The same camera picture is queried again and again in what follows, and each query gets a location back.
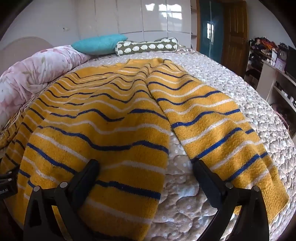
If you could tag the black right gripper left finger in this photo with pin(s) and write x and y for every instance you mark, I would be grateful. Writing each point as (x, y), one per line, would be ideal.
(68, 197)

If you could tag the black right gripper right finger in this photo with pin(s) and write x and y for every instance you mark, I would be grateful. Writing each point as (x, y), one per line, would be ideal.
(252, 221)

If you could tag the yellow striped knit sweater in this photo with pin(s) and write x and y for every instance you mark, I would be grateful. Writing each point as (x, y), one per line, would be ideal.
(120, 129)

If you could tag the pile of colourful clothes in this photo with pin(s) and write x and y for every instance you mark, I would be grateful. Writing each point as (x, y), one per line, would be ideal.
(264, 45)

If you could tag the beige quilted bedspread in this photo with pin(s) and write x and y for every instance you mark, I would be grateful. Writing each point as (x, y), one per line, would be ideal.
(242, 97)

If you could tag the pink floral duvet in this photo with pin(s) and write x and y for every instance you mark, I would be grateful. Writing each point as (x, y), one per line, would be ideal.
(21, 81)

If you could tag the pink padded headboard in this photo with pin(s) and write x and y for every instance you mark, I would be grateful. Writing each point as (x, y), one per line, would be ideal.
(20, 49)

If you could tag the white shelf unit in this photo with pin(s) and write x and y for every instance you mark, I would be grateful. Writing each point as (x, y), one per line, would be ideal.
(278, 90)

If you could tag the black monitor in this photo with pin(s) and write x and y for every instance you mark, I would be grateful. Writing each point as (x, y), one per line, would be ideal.
(290, 67)

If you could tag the teal pillow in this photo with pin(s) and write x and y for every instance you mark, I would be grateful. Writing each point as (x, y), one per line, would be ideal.
(101, 45)

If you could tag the small desk clock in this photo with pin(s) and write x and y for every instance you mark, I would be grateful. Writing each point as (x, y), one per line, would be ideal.
(282, 55)

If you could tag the olive bolster with white sheep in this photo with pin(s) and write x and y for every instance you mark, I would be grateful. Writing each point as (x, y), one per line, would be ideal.
(160, 45)

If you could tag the brown wooden door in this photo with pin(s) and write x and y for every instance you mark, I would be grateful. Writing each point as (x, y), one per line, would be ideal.
(235, 43)

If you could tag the white glossy wardrobe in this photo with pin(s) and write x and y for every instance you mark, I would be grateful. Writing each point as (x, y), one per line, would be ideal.
(139, 20)

